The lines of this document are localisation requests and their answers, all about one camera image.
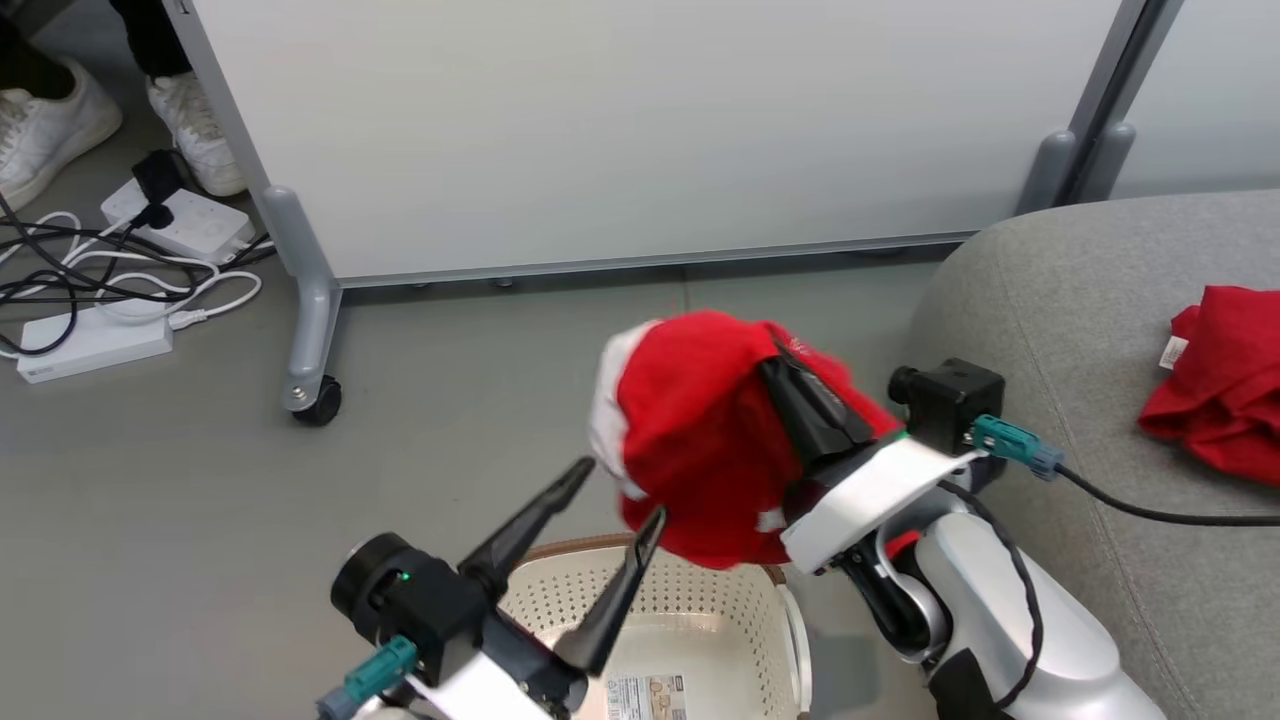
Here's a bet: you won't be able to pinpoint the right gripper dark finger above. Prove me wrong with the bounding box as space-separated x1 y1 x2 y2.
757 345 877 471

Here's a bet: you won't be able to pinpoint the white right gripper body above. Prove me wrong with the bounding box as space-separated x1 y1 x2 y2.
780 435 986 576

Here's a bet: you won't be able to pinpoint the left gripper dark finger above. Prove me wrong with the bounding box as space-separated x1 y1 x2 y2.
555 507 667 676
458 457 597 601

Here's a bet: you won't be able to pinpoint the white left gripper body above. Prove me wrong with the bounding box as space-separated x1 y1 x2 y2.
400 600 589 720

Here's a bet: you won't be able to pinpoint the red garment with white trim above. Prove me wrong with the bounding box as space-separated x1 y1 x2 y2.
588 310 921 571

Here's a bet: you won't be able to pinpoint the plain red garment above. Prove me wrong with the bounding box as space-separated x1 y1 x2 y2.
1138 285 1280 488

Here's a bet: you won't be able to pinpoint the grey fabric sofa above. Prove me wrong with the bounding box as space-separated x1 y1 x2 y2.
905 190 1280 720

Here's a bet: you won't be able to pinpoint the white perforated laundry basket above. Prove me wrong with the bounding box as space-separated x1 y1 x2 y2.
495 535 813 720

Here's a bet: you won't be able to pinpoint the black caster wheel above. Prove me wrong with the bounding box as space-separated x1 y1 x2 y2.
292 375 343 428

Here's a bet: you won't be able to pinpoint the grey partition foot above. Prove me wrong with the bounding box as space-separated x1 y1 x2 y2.
262 185 343 413

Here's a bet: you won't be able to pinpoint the large white partition panel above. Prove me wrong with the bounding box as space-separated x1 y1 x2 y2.
160 0 1151 291

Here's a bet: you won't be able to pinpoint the white power strip with sockets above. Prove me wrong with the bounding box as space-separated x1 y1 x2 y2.
100 178 256 266

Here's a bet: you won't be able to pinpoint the plain white power strip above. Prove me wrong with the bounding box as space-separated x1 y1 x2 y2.
15 300 174 384

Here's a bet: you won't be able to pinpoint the black plug adapter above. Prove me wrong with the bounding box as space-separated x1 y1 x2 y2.
132 150 186 229

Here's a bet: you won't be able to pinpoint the narrow white partition panel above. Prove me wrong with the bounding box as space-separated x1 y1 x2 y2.
1075 0 1280 203

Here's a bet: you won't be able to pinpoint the white sneaker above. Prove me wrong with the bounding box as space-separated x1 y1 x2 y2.
148 72 248 198
0 58 123 213

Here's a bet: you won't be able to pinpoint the black trouser leg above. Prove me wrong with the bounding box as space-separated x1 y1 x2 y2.
0 15 77 101
110 0 193 79

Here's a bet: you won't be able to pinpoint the teal left camera connector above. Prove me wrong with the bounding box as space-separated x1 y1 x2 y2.
318 635 419 720

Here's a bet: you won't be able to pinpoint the teal camera connector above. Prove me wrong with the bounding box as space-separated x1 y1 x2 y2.
970 415 1064 481
318 635 419 720

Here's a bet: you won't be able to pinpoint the teal right camera connector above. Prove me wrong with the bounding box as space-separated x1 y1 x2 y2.
970 415 1064 481

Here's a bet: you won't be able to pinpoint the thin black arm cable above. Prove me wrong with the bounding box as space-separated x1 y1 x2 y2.
938 480 1047 713

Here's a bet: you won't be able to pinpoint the black camera cable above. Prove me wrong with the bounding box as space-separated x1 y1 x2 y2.
1055 465 1280 527

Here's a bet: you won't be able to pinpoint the white power cable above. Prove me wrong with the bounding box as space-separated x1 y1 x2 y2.
0 210 263 359

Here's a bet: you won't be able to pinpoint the black floor cables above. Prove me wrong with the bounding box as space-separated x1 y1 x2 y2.
0 195 277 351

